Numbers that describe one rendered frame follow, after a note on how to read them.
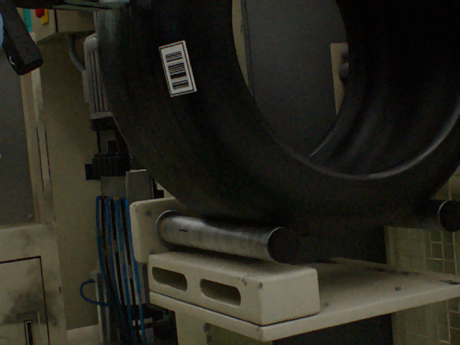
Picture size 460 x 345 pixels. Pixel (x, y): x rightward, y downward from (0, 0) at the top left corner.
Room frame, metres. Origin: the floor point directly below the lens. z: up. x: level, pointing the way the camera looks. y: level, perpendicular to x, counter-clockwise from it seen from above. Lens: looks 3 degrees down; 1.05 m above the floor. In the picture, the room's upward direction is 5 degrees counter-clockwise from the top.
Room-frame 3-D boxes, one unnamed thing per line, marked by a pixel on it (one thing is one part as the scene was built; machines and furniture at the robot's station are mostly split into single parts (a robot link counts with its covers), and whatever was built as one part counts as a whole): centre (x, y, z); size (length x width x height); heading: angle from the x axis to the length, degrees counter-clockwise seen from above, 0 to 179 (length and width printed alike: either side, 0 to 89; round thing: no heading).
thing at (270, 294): (1.22, 0.02, 0.84); 0.36 x 0.09 x 0.06; 28
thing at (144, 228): (1.44, -0.02, 0.90); 0.40 x 0.03 x 0.10; 118
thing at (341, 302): (1.29, -0.10, 0.80); 0.37 x 0.36 x 0.02; 118
